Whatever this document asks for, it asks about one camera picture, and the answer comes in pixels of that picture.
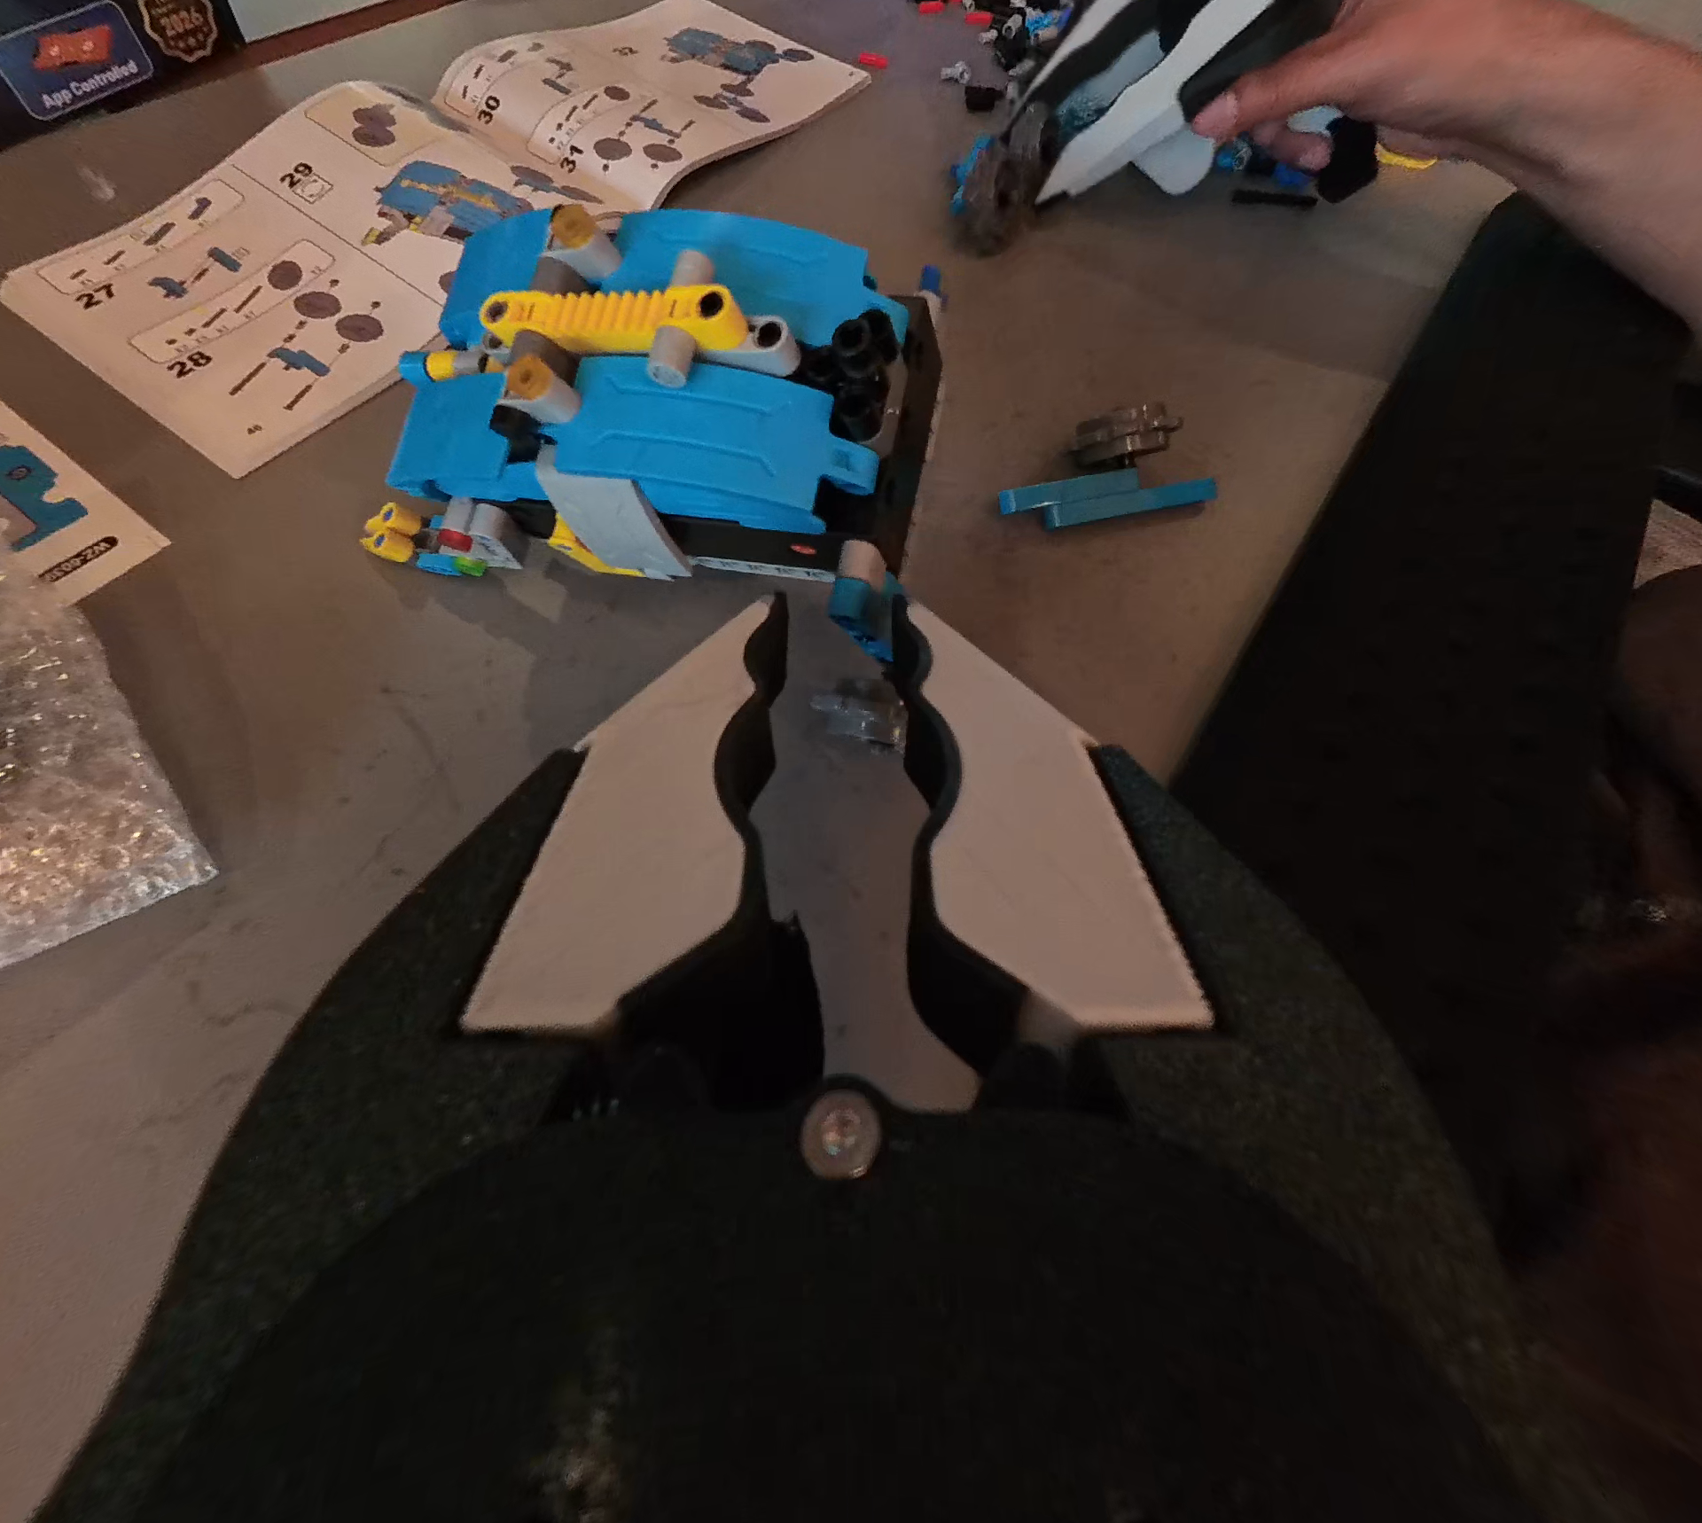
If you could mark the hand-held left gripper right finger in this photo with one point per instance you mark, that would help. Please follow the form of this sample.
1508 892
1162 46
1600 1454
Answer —
1065 871

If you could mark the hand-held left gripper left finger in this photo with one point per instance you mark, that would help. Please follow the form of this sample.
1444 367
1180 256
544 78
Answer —
613 871

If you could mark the blue brick-built toy model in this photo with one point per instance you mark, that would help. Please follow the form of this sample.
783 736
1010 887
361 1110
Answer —
666 419

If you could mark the person's right hand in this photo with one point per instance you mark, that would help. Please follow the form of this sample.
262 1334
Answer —
1437 46

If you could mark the pile of small building pieces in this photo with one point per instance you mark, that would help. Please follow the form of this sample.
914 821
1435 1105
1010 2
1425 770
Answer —
1012 20

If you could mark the large bubble wrap bag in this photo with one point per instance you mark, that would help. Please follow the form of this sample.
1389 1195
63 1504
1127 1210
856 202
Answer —
81 818

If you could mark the blue sticker sheet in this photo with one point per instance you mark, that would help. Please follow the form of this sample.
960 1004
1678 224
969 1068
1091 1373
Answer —
93 546

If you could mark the open instruction booklet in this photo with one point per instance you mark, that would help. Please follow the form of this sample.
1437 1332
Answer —
200 339

